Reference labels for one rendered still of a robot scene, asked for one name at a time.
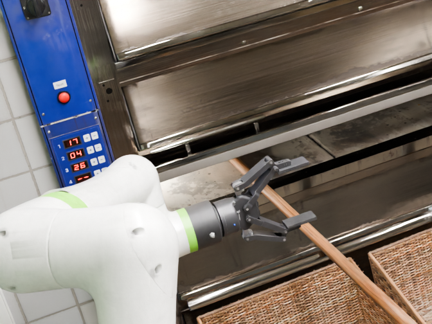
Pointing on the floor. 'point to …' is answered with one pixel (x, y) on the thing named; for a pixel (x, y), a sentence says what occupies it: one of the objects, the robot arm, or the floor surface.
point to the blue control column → (54, 71)
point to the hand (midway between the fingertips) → (305, 189)
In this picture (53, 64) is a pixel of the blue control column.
